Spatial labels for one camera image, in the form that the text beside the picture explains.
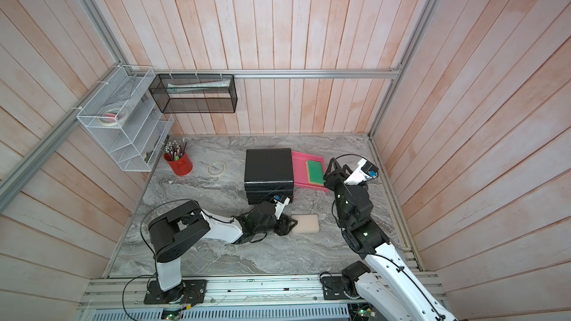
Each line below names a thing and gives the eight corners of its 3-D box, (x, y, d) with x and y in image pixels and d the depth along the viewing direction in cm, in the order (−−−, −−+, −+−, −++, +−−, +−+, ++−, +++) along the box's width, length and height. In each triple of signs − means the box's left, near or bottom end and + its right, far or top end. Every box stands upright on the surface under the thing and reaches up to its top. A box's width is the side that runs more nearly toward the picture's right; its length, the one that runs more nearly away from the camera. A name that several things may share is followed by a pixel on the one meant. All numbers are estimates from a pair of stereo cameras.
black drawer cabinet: (246, 215, 94) (240, 192, 79) (251, 173, 107) (246, 148, 92) (291, 215, 94) (293, 192, 79) (290, 173, 107) (292, 148, 92)
